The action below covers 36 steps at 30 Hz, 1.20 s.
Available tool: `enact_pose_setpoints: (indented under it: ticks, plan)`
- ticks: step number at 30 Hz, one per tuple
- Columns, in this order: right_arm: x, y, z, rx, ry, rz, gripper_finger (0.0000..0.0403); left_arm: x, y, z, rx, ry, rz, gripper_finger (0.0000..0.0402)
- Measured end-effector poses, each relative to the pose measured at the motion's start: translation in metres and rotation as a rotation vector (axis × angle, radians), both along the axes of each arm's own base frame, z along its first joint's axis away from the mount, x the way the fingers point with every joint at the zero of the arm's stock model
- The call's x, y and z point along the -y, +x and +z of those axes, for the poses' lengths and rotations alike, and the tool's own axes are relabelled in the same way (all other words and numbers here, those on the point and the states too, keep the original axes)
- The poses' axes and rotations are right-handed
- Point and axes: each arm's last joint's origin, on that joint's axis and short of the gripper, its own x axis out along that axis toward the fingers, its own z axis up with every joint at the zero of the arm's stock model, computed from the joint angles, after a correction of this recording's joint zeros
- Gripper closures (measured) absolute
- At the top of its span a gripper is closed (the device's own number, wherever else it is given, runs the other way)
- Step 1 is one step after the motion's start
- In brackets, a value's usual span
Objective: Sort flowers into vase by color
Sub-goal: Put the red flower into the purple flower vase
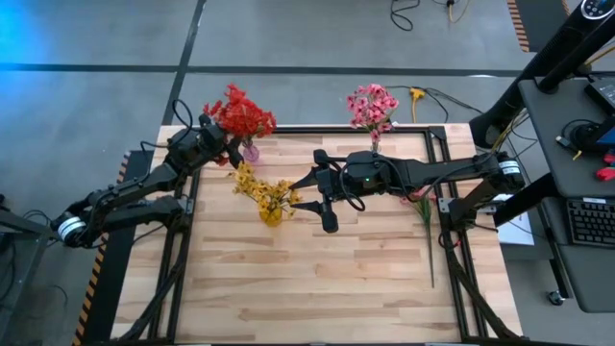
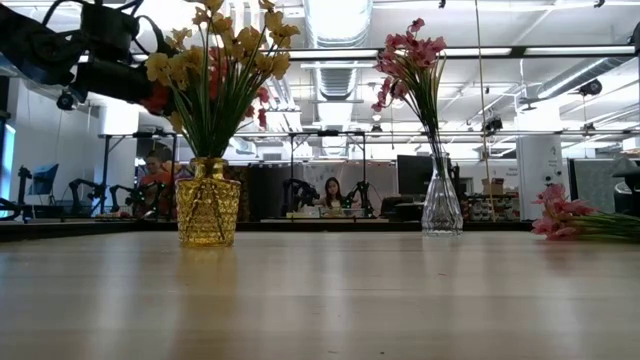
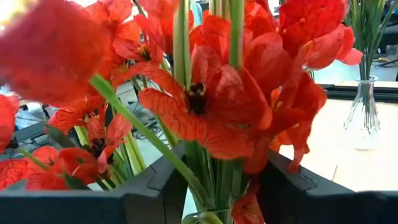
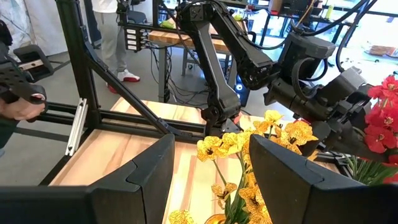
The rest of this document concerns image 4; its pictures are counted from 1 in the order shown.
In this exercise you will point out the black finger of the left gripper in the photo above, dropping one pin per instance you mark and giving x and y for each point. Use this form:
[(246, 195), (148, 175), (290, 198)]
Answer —
[(320, 133), (354, 143)]

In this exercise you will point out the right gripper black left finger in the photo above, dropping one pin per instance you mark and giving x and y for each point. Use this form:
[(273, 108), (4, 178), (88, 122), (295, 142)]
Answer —
[(124, 196)]

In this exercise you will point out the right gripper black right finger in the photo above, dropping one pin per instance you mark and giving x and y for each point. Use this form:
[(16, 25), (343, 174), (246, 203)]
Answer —
[(311, 199)]

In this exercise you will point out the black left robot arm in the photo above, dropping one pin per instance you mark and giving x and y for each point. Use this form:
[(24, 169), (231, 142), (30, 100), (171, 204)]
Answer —
[(217, 77)]

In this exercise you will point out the person's hand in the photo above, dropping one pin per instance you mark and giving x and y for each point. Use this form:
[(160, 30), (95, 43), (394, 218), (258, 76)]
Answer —
[(21, 109)]

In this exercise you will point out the black power strip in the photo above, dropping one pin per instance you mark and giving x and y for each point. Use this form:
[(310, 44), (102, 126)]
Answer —
[(133, 39)]

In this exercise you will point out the person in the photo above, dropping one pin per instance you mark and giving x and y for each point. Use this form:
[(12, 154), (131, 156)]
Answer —
[(109, 37)]

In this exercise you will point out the white patterned banner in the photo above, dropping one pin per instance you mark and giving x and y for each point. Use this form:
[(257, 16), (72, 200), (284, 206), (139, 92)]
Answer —
[(15, 18)]

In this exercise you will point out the silver aluminium bracket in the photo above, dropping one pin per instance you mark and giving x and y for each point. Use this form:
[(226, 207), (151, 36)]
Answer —
[(76, 127)]

